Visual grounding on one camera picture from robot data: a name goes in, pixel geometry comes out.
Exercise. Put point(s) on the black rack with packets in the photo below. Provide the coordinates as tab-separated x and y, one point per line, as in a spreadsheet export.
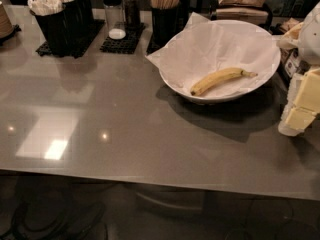
291	62

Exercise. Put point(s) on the black mat under stirrer cup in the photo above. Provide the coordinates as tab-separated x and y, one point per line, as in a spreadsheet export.
152	46

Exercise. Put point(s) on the stack of brown cups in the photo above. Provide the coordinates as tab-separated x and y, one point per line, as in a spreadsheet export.
6	27

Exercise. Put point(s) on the black cup with white cutlery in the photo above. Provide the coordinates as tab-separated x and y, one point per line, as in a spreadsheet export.
49	12

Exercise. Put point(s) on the black cup behind cutlery cup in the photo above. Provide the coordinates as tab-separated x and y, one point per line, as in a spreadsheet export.
79	17

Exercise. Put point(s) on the white paper liner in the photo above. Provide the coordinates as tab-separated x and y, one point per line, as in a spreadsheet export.
206	50

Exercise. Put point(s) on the yellow banana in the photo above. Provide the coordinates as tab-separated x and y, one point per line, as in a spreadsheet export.
218	77

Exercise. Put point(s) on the pepper shaker black lid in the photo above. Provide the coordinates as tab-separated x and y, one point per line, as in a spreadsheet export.
132	13

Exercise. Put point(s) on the white bowl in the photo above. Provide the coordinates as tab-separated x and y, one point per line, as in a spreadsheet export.
213	97

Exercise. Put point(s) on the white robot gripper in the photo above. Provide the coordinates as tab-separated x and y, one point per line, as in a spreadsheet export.
310	40

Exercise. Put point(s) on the black mat under cutlery cups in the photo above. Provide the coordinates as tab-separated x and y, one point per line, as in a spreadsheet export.
60	43

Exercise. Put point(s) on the black mat under shakers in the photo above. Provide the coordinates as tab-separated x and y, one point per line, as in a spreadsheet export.
127	45

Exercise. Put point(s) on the black cup with wooden stirrers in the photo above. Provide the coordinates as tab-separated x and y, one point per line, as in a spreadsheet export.
164	20

